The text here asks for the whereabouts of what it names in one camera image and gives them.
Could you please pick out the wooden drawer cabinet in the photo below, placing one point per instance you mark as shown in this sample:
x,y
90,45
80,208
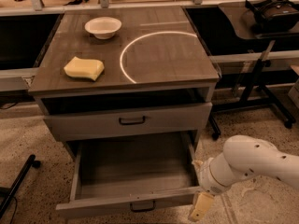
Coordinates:
x,y
155,59

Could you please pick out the black upper drawer handle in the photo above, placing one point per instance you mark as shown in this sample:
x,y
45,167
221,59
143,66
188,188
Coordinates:
x,y
132,121

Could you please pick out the dark rolling side table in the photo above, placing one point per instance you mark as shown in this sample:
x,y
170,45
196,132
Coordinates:
x,y
246,27

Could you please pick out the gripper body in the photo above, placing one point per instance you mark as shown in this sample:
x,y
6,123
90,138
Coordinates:
x,y
207,180

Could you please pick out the yellow sponge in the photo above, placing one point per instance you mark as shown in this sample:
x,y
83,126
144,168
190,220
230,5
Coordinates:
x,y
84,68

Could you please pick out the black stand leg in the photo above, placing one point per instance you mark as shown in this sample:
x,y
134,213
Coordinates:
x,y
7,194

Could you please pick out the black lower drawer handle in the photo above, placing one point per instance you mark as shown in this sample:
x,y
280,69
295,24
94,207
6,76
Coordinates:
x,y
140,207

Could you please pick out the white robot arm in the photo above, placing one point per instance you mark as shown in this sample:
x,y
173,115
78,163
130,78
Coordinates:
x,y
242,158

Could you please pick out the black drawer handle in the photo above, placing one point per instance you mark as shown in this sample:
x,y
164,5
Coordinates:
x,y
132,121
140,207

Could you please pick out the wooden drawer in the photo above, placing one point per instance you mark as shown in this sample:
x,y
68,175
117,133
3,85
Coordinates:
x,y
105,124
114,172

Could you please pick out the white bowl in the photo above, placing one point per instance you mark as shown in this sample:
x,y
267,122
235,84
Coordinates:
x,y
103,27

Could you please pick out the black VR headset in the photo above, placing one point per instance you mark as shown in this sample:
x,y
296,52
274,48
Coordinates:
x,y
274,15

